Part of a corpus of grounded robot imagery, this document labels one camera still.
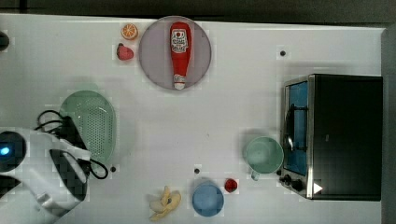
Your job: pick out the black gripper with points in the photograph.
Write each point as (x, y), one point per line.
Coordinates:
(69, 132)

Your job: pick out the green oval strainer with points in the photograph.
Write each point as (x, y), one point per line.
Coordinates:
(95, 120)

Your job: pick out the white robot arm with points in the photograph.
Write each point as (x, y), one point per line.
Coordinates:
(53, 166)

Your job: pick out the red strawberry toy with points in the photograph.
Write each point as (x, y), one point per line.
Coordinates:
(124, 53)

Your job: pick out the grey round plate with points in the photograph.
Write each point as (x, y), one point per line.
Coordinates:
(155, 56)

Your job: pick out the orange slice toy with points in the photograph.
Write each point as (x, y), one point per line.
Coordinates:
(129, 31)

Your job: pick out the peeled banana toy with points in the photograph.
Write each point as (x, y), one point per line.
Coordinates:
(169, 201)

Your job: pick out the red ketchup bottle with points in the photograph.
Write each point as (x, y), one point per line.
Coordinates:
(180, 48)

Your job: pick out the blue bowl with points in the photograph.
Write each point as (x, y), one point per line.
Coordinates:
(207, 199)

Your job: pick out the small red fruit toy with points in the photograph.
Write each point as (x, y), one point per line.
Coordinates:
(230, 185)

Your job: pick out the green mug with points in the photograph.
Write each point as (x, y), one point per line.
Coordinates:
(264, 156)

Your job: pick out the black toaster oven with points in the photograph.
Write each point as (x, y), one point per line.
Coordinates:
(332, 132)

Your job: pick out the black cylinder post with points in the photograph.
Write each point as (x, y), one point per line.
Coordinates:
(4, 41)

